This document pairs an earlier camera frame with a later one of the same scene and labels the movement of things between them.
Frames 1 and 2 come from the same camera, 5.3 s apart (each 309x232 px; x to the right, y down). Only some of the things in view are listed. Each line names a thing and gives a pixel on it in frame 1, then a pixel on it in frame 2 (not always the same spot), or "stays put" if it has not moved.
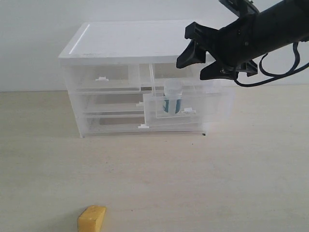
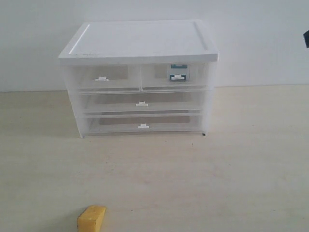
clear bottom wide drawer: x=115 y=124 stays put
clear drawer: x=118 y=78 stays put
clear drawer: x=208 y=104 to x=173 y=77
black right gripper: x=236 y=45 to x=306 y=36
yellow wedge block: x=92 y=219 stays put
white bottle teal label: x=173 y=95 to x=178 y=72
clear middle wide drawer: x=112 y=101 stays put
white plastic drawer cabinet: x=123 y=80 stays put
